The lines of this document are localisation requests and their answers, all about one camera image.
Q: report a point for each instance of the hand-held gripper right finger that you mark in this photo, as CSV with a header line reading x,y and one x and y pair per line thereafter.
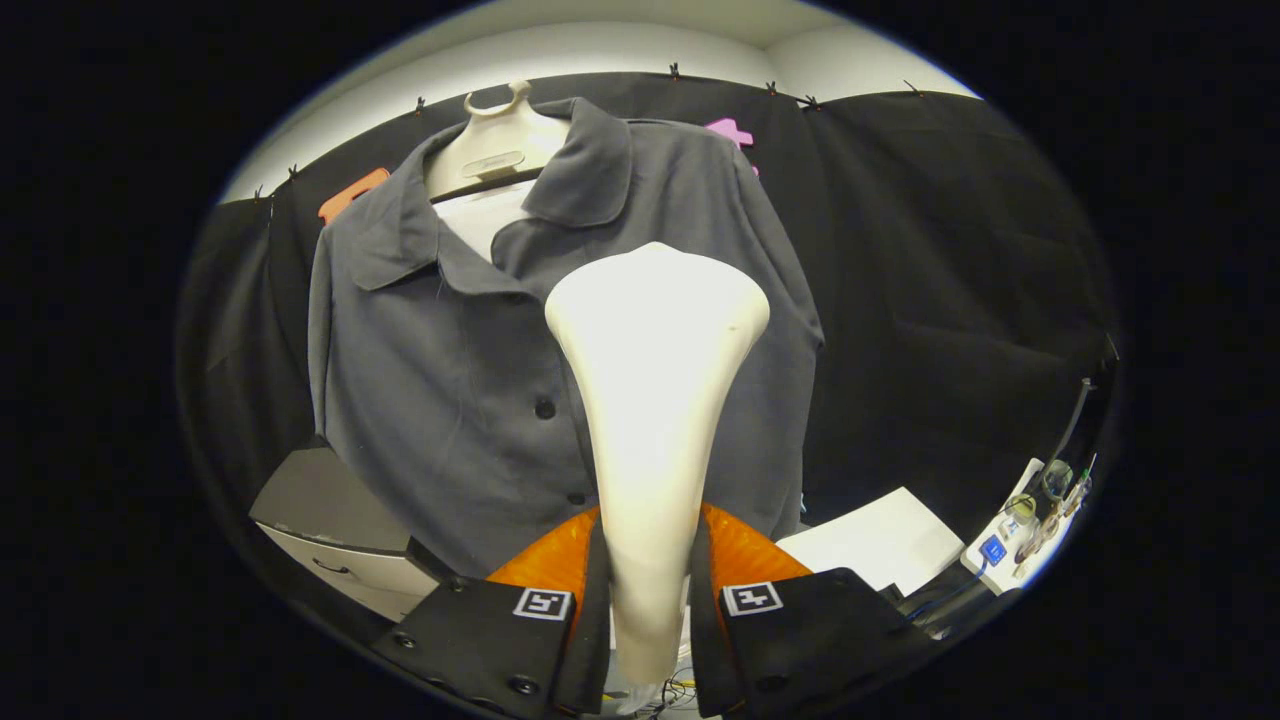
x,y
780,650

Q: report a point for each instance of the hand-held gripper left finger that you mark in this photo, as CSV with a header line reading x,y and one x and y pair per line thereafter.
x,y
540,650

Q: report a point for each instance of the white garment steamer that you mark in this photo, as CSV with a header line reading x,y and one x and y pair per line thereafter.
x,y
655,400

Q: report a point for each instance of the grey button shirt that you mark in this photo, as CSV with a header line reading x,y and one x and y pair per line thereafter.
x,y
440,380

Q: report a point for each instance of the white side table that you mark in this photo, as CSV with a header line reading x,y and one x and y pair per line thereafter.
x,y
870,540

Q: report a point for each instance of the white power strip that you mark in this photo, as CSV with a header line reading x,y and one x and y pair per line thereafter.
x,y
1000,545

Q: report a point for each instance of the grey drawer cabinet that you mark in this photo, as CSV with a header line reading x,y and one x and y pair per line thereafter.
x,y
320,500

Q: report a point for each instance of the white mannequin torso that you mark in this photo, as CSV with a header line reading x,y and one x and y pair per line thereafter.
x,y
500,135

